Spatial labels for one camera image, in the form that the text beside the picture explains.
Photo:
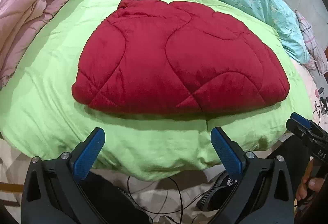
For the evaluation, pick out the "pink plaid pillow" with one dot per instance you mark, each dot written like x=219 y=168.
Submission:
x=317 y=58

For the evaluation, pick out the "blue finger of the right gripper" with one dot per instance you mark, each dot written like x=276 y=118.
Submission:
x=300 y=126

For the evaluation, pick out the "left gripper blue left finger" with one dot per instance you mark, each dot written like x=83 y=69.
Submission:
x=75 y=168

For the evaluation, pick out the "person's right hand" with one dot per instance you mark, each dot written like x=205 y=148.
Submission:
x=308 y=182

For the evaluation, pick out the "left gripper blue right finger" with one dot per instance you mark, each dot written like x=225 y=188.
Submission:
x=241 y=201

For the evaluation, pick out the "red quilted puffer jacket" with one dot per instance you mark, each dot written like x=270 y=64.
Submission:
x=155 y=57

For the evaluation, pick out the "pink folded quilt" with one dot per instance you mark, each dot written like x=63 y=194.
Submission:
x=21 y=21

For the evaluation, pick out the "black shoe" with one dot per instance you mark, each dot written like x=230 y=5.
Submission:
x=216 y=196

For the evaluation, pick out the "green bed sheet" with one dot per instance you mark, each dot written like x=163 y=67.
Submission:
x=40 y=117

